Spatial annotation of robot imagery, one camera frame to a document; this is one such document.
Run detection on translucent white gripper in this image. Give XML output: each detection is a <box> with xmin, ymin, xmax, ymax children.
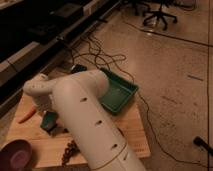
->
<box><xmin>33</xmin><ymin>95</ymin><xmax>53</xmax><ymax>116</ymax></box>

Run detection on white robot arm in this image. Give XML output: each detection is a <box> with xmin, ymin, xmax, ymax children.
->
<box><xmin>23</xmin><ymin>70</ymin><xmax>146</xmax><ymax>171</ymax></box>

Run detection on teal sponge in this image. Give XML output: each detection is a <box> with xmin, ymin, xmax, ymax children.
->
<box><xmin>40</xmin><ymin>111</ymin><xmax>58</xmax><ymax>131</ymax></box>

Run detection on purple bowl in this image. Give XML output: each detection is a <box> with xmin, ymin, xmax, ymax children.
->
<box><xmin>0</xmin><ymin>139</ymin><xmax>32</xmax><ymax>171</ymax></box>

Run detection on orange carrot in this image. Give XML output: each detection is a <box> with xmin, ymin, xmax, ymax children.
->
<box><xmin>18</xmin><ymin>107</ymin><xmax>36</xmax><ymax>124</ymax></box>

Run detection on wooden board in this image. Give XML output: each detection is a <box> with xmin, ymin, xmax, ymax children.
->
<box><xmin>4</xmin><ymin>94</ymin><xmax>150</xmax><ymax>168</ymax></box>

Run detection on bunch of dark grapes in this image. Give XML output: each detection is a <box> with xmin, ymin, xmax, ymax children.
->
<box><xmin>62</xmin><ymin>140</ymin><xmax>79</xmax><ymax>166</ymax></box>

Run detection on green plastic tray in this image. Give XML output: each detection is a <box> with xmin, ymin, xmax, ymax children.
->
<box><xmin>100</xmin><ymin>68</ymin><xmax>138</xmax><ymax>115</ymax></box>

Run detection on black office chair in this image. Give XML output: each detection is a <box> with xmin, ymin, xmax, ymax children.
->
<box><xmin>124</xmin><ymin>0</ymin><xmax>179</xmax><ymax>32</ymax></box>

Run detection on black object on floor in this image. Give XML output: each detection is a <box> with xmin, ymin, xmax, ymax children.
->
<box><xmin>193</xmin><ymin>136</ymin><xmax>213</xmax><ymax>156</ymax></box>

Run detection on black floor cables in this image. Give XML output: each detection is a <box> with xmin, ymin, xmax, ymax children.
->
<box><xmin>56</xmin><ymin>33</ymin><xmax>208</xmax><ymax>168</ymax></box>

